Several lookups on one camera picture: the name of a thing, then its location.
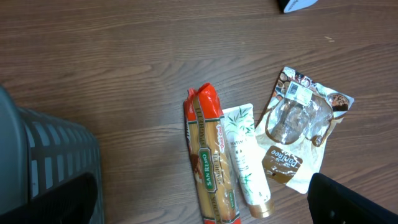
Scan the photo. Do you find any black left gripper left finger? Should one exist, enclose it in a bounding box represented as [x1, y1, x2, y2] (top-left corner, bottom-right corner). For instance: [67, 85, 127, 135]
[1, 172, 98, 224]

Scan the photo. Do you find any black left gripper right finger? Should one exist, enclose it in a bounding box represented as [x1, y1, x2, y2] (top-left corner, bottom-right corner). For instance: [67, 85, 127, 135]
[307, 173, 397, 224]

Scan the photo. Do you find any beige grain snack pouch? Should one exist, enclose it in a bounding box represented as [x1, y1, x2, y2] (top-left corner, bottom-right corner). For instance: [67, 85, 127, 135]
[255, 67, 354, 194]

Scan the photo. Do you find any white gold-capped cream tube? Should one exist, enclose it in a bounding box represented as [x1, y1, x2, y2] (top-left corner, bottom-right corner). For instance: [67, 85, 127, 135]
[223, 103, 274, 218]

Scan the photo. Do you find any orange spaghetti packet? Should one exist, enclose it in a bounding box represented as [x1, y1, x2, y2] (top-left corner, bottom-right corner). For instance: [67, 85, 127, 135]
[183, 83, 241, 224]

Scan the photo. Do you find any white barcode scanner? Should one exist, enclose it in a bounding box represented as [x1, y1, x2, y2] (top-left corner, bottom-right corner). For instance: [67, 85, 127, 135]
[277, 0, 318, 14]

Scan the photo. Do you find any grey plastic shopping basket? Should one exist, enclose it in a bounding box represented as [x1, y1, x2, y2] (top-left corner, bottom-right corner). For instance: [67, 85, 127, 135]
[1, 88, 104, 223]

